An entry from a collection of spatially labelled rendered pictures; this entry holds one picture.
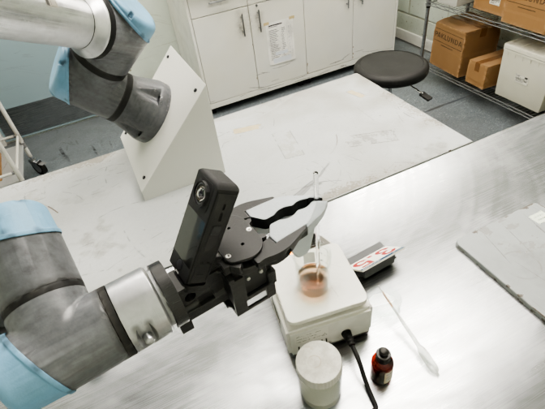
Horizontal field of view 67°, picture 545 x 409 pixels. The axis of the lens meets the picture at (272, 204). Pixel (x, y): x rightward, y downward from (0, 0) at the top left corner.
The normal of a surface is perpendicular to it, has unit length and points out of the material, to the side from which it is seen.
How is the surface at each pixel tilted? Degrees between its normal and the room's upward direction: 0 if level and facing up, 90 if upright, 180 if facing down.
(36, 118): 90
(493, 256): 0
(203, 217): 57
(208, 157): 90
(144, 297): 33
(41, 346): 25
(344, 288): 0
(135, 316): 48
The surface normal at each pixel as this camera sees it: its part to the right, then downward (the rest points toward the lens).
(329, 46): 0.43, 0.56
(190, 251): -0.76, -0.06
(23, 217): 0.50, -0.59
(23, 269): 0.18, -0.42
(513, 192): -0.11, -0.75
